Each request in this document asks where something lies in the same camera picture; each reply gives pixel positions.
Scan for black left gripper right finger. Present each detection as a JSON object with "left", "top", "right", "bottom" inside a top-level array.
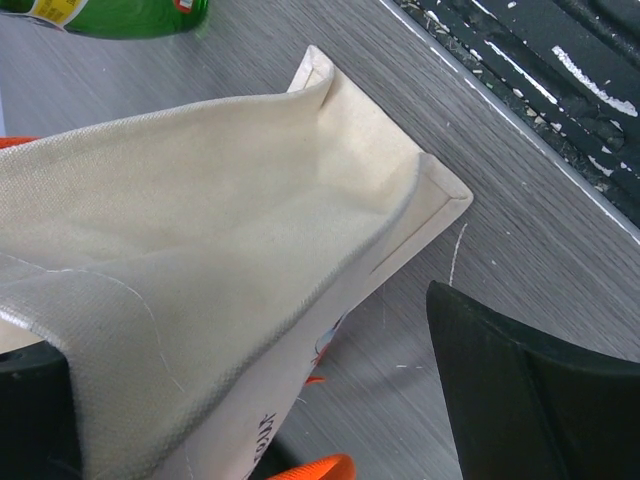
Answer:
[{"left": 426, "top": 281, "right": 639, "bottom": 479}]

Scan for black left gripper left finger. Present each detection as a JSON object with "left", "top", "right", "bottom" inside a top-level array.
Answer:
[{"left": 1, "top": 341, "right": 82, "bottom": 479}]

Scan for beige canvas bag orange handles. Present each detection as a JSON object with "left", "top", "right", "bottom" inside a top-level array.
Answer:
[{"left": 1, "top": 46, "right": 473, "bottom": 479}]

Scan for green bottle front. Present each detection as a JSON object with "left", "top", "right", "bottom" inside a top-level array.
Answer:
[{"left": 1, "top": 0, "right": 209, "bottom": 40}]

